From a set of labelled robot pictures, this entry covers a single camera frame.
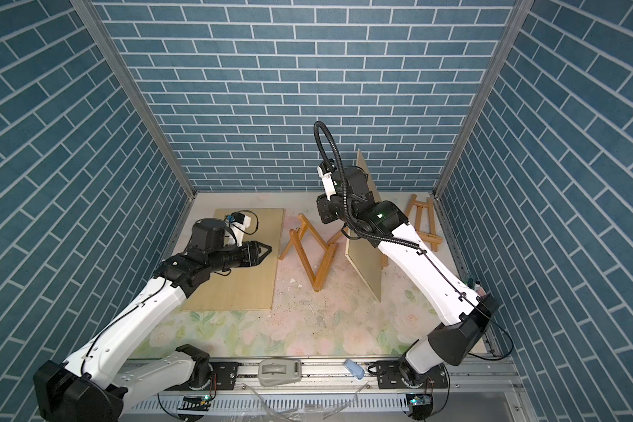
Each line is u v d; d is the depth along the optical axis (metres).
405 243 0.44
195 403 0.72
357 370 0.74
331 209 0.62
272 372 0.71
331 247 0.97
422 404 0.72
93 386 0.38
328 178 0.61
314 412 0.68
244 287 0.90
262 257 0.71
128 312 0.45
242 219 0.69
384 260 0.94
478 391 0.73
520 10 0.71
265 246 0.73
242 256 0.66
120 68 0.81
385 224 0.47
